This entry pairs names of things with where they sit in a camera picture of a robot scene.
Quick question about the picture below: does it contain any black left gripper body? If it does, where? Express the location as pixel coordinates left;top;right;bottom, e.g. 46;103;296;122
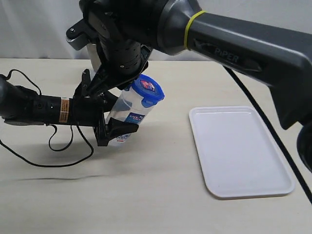
71;69;117;146

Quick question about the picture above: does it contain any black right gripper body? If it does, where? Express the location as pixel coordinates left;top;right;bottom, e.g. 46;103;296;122
66;19;152;97

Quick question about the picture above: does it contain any stainless steel cup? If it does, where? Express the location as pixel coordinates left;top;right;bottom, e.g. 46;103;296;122
87;43;101;72

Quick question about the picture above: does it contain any clear plastic tall container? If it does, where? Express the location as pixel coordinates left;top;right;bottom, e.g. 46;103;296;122
108;74;166;147

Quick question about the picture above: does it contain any blue plastic lid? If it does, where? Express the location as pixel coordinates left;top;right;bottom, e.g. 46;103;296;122
131;74;165;108

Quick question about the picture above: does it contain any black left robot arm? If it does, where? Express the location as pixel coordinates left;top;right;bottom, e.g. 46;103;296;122
0;70;138;146

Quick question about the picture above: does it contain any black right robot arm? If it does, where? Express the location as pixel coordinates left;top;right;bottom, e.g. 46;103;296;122
66;0;312;168

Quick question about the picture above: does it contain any white curtain backdrop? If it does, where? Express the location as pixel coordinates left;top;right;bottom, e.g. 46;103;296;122
0;0;312;59

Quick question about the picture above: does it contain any white plastic tray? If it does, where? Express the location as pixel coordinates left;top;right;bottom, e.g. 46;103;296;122
189;106;295;199

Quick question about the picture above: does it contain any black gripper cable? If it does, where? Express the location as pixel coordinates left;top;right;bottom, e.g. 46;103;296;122
224;67;312;204
0;69;95;168

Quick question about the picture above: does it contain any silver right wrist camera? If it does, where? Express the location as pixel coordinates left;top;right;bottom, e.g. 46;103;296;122
66;34;89;51

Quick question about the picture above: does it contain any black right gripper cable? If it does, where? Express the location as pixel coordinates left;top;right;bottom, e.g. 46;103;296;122
224;67;312;204

